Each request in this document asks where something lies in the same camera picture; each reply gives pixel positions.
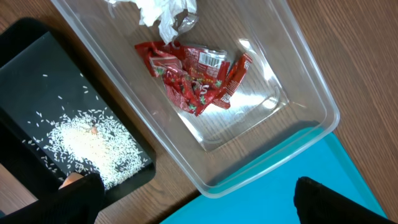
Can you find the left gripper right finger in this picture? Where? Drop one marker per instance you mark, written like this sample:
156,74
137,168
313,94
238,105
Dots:
317,204

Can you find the orange food cube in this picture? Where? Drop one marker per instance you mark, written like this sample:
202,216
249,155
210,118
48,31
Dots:
70,179

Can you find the teal serving tray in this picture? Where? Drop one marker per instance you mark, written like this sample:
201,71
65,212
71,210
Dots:
270,199

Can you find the black waste tray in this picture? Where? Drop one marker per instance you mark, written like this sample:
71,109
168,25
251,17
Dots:
28,48

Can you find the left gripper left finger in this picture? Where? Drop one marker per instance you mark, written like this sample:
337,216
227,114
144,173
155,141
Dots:
77,202

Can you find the clear plastic bin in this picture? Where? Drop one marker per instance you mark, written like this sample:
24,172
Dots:
281,107

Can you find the small red ketchup packet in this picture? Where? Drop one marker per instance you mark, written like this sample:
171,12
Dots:
235,77

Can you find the spilled rice grains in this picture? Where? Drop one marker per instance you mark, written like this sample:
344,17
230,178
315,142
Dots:
66,120

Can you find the large red snack wrapper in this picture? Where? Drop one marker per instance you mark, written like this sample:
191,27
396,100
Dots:
193,75

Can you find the white napkin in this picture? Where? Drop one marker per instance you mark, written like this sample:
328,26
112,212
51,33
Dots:
176,16

